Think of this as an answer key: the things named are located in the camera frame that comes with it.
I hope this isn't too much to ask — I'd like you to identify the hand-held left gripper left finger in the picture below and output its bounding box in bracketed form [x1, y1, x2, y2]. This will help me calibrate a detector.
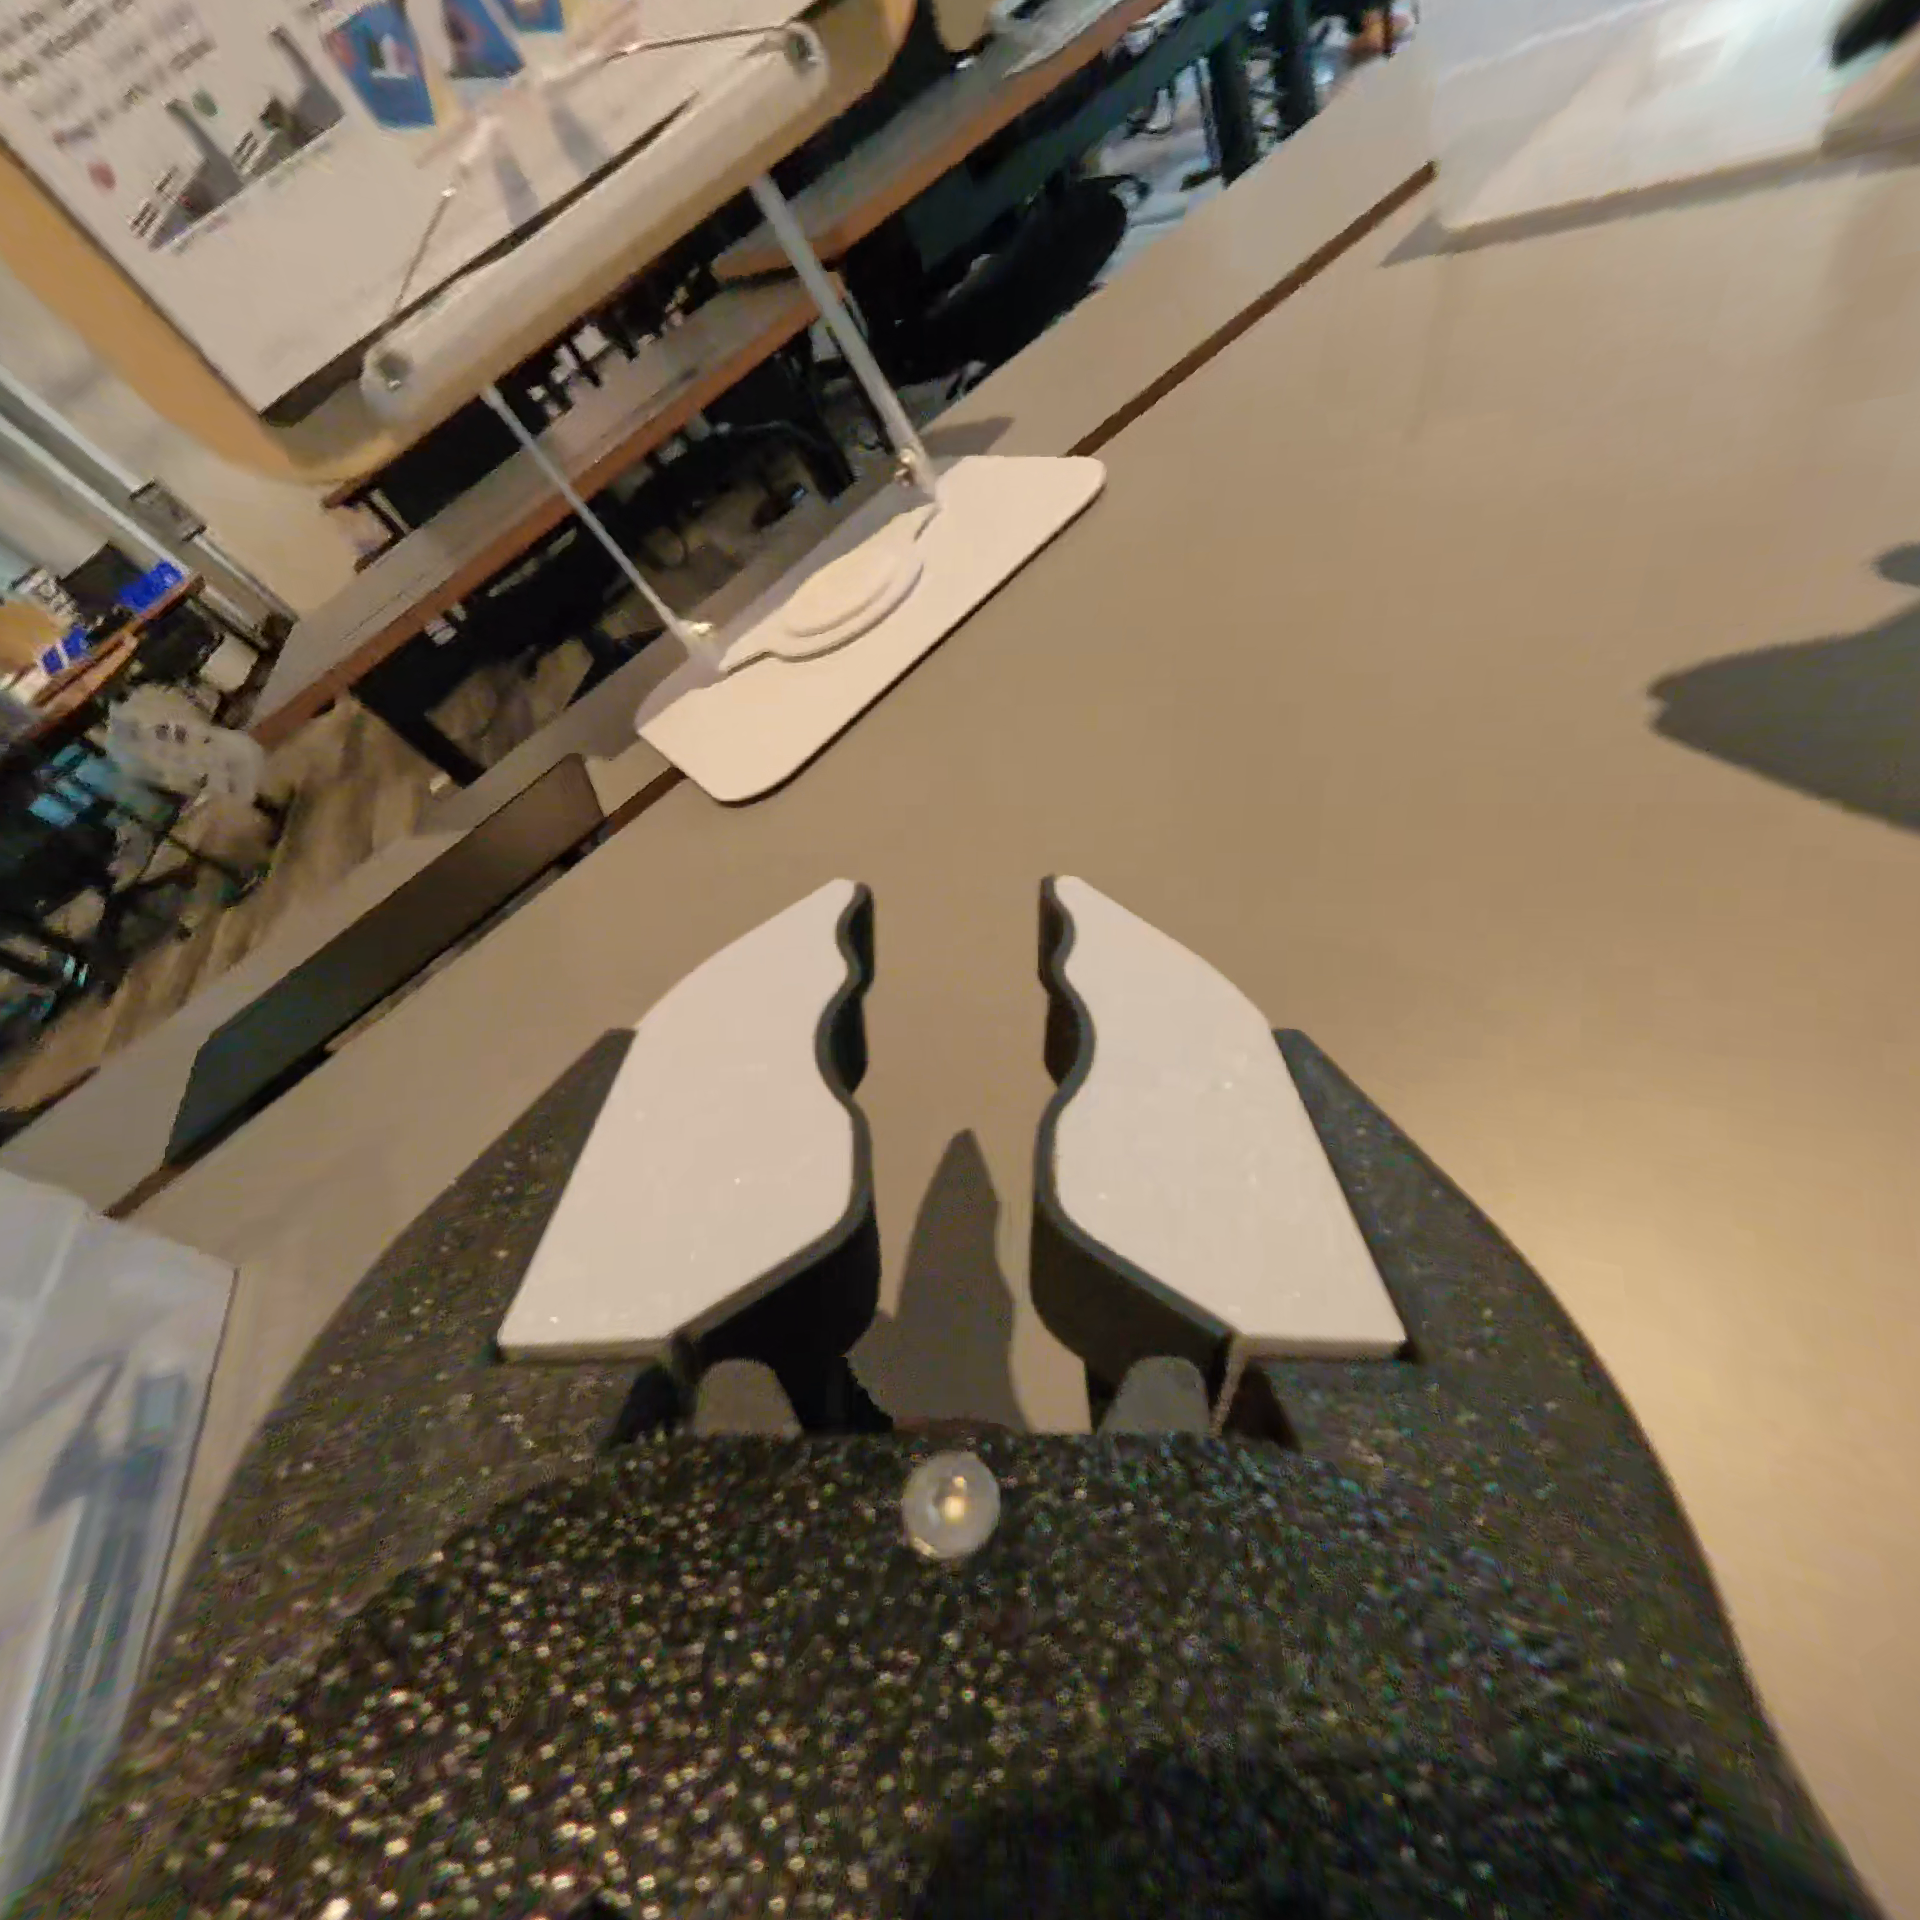
[501, 878, 879, 1438]

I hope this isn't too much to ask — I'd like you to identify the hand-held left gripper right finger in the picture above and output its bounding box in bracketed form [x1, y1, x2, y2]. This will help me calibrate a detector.
[1032, 875, 1411, 1447]

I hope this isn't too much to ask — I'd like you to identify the white document stand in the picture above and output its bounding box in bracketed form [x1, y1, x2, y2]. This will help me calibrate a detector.
[359, 24, 1111, 808]

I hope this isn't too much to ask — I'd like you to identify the brown office desk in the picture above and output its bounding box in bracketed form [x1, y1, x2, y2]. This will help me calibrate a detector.
[249, 276, 844, 752]

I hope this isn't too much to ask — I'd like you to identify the clear plastic bin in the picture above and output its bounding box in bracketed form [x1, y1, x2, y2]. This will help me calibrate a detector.
[0, 1169, 238, 1856]

